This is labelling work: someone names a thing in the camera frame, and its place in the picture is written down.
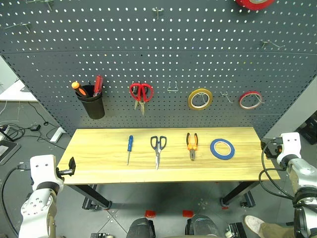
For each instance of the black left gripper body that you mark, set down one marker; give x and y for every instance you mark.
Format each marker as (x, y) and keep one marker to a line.
(60, 172)

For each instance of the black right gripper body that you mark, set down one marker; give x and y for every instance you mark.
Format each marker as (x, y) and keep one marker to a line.
(273, 148)

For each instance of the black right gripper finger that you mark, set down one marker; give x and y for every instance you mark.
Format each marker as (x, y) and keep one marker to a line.
(264, 143)

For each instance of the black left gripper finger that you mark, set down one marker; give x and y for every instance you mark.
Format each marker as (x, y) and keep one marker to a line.
(72, 164)

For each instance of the grey pegboard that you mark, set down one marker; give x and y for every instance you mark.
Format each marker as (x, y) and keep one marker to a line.
(158, 62)

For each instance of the black table leg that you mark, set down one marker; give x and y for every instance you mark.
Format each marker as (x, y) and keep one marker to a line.
(235, 194)
(91, 196)

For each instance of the black storage crate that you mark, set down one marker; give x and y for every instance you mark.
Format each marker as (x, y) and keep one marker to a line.
(308, 131)

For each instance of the thin red tape roll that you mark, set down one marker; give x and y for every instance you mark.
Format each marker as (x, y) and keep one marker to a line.
(244, 105)

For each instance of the metal pegboard hook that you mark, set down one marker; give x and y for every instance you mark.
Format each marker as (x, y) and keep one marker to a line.
(258, 98)
(21, 25)
(272, 43)
(40, 1)
(157, 11)
(203, 97)
(226, 96)

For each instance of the black power adapter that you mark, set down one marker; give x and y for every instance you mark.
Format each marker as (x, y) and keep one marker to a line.
(36, 128)

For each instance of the blue tape roll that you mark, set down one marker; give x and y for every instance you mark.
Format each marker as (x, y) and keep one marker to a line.
(213, 150)

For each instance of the grey flat tray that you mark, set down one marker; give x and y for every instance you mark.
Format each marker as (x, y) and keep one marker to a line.
(7, 151)

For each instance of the black cup holder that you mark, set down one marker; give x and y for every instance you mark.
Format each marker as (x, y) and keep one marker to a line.
(93, 105)

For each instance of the white shoe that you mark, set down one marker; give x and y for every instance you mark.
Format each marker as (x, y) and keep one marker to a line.
(252, 223)

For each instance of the olive trouser leg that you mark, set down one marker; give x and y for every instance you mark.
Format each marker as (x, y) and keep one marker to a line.
(275, 230)

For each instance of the yellow tape roll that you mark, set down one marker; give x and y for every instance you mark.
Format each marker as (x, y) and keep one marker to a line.
(192, 102)

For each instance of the red block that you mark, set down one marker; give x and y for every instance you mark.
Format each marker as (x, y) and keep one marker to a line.
(187, 213)
(149, 213)

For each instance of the white background table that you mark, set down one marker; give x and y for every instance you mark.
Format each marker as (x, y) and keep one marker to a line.
(15, 91)

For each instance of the dark rounded shape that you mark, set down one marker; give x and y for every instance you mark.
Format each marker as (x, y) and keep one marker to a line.
(203, 226)
(141, 228)

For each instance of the wide red tape roll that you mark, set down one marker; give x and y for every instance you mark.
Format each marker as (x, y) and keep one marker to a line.
(255, 4)

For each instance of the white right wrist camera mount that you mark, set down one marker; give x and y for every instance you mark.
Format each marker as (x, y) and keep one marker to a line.
(289, 145)

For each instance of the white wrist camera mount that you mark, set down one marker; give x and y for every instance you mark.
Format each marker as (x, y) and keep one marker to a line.
(289, 145)
(42, 168)

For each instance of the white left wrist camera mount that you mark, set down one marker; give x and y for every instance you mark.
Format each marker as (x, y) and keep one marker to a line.
(42, 168)

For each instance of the white metal bracket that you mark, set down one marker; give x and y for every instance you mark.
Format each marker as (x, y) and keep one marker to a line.
(57, 135)

